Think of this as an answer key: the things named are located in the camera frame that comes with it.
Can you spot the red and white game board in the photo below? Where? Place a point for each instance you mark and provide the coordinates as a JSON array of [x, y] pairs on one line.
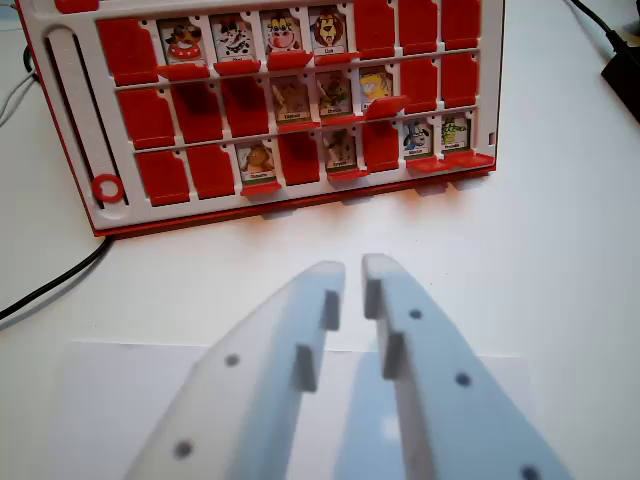
[[80, 100]]

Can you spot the red plastic flap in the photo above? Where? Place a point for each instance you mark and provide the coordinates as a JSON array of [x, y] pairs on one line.
[[298, 127]]

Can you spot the black box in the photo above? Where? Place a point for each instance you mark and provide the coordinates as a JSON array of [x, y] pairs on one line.
[[625, 80]]

